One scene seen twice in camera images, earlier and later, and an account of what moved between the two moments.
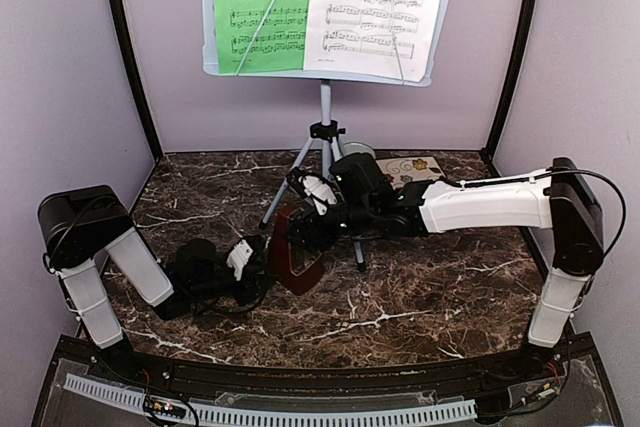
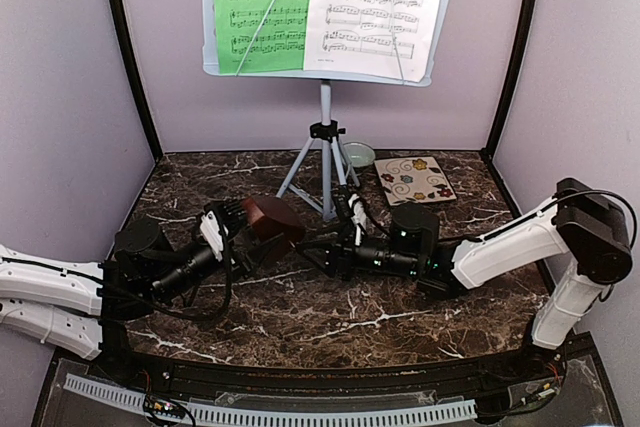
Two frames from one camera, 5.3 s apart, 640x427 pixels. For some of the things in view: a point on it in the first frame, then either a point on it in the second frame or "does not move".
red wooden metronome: x=298 y=270 → x=273 y=217
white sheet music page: x=350 y=23 does not move
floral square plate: x=402 y=170 does not move
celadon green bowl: x=357 y=147 does not move
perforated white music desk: x=325 y=131 does not move
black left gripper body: x=245 y=296 → x=237 y=264
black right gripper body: x=312 y=231 → x=345 y=264
